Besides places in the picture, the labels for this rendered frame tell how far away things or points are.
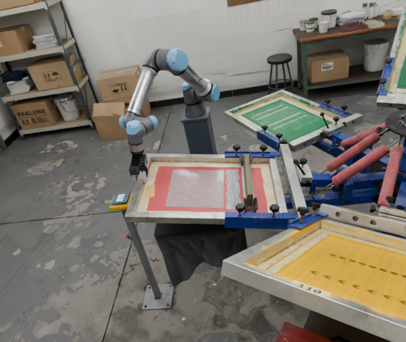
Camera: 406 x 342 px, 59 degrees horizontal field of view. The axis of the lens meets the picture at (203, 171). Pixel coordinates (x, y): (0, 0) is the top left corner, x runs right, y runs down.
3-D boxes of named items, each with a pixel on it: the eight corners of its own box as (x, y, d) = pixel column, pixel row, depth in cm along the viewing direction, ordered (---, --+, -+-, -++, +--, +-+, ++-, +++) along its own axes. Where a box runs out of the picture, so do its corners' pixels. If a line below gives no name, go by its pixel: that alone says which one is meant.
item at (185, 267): (174, 287, 211) (156, 235, 188) (174, 282, 214) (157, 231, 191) (252, 281, 205) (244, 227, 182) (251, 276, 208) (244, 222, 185)
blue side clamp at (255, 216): (224, 228, 172) (225, 217, 168) (224, 220, 176) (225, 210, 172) (287, 229, 170) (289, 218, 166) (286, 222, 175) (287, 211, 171)
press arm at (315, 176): (297, 186, 190) (299, 179, 187) (295, 180, 195) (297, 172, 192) (330, 187, 189) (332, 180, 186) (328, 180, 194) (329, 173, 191)
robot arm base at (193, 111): (187, 109, 255) (183, 96, 249) (207, 107, 252) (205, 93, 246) (183, 119, 242) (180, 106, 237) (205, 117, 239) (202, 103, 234)
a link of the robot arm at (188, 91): (191, 96, 249) (187, 77, 241) (206, 97, 242) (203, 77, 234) (180, 103, 241) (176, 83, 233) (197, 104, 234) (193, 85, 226)
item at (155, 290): (142, 310, 265) (99, 212, 212) (146, 286, 283) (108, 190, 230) (170, 308, 262) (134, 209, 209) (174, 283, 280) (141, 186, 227)
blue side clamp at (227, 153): (224, 164, 218) (225, 155, 214) (224, 160, 222) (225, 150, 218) (273, 165, 216) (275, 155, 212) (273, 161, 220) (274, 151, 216)
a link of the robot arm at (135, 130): (145, 121, 180) (134, 127, 174) (147, 140, 186) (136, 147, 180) (133, 117, 184) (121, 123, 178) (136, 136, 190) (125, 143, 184)
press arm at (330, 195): (182, 221, 208) (180, 214, 204) (183, 214, 213) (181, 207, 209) (409, 199, 191) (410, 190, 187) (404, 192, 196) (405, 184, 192)
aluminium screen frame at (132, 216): (125, 222, 174) (124, 216, 172) (146, 158, 223) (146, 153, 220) (288, 226, 171) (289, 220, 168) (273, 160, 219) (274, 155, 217)
